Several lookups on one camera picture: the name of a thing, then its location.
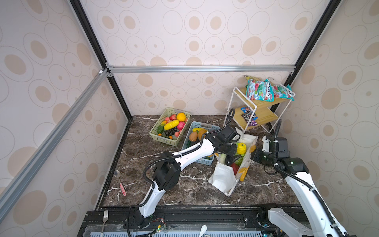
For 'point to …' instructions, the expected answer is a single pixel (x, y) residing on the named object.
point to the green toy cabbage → (239, 162)
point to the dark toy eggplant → (229, 159)
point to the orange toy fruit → (181, 116)
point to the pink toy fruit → (180, 125)
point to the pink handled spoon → (117, 174)
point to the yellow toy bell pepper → (241, 148)
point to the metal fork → (105, 216)
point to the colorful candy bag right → (284, 92)
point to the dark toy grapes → (170, 132)
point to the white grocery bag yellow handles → (228, 169)
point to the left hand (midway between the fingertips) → (240, 149)
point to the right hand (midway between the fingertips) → (252, 152)
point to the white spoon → (203, 229)
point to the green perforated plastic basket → (167, 115)
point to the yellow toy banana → (169, 125)
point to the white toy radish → (223, 157)
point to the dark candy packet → (246, 116)
